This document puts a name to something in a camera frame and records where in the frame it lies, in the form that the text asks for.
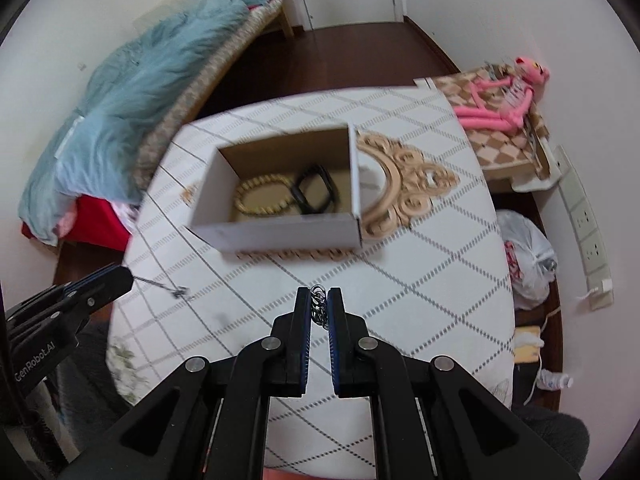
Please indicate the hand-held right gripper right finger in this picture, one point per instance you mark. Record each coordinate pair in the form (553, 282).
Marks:
(334, 345)

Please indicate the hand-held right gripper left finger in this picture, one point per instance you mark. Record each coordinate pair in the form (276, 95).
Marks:
(304, 340)

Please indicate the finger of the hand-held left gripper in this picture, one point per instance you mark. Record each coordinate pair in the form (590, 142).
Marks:
(102, 280)
(75, 312)

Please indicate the cardboard box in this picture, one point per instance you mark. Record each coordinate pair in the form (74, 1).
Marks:
(280, 230)

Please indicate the red cloth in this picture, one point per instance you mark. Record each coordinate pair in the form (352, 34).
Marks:
(100, 222)

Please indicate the grey fuzzy cloth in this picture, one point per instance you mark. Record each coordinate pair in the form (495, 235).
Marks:
(555, 435)
(87, 385)

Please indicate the white diamond patterned tablecloth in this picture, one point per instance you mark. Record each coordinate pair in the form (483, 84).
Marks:
(430, 270)

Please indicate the ornate gold framed mirror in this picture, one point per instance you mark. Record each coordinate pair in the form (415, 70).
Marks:
(400, 180)

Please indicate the light blue blanket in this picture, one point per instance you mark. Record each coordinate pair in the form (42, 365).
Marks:
(130, 90)

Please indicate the yellow flat pouch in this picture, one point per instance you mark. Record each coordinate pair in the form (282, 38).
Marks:
(527, 342)

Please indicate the white plastic bag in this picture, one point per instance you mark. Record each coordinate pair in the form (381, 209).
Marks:
(525, 255)

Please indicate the small white bottle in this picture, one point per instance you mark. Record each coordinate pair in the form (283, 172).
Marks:
(557, 381)

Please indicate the brown checkered cloth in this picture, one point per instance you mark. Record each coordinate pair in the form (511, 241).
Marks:
(492, 152)

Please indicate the white power strip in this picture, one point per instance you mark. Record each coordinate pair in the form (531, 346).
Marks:
(590, 230)

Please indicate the pink plush toy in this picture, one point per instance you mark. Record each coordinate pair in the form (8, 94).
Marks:
(492, 110)

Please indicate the gold beaded oval frame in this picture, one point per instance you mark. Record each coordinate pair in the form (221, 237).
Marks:
(260, 195)

